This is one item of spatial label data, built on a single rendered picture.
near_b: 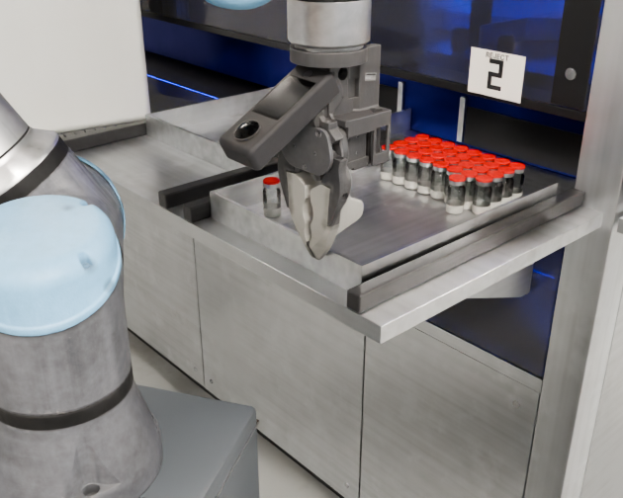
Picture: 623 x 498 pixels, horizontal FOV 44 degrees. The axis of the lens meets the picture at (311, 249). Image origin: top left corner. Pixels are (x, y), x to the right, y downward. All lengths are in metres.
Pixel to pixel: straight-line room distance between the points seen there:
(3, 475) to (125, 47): 1.06
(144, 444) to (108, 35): 1.04
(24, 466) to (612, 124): 0.73
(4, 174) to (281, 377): 1.07
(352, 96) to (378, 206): 0.26
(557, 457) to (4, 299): 0.87
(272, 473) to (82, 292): 1.33
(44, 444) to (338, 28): 0.42
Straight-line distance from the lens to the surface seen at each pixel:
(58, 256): 0.58
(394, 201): 0.98
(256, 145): 0.66
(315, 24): 0.68
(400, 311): 0.74
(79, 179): 0.72
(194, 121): 1.31
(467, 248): 0.84
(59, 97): 1.57
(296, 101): 0.68
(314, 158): 0.72
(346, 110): 0.73
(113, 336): 0.61
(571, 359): 1.12
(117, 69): 1.59
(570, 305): 1.09
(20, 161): 0.69
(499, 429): 1.26
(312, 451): 1.69
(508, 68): 1.05
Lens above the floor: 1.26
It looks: 26 degrees down
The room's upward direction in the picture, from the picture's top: straight up
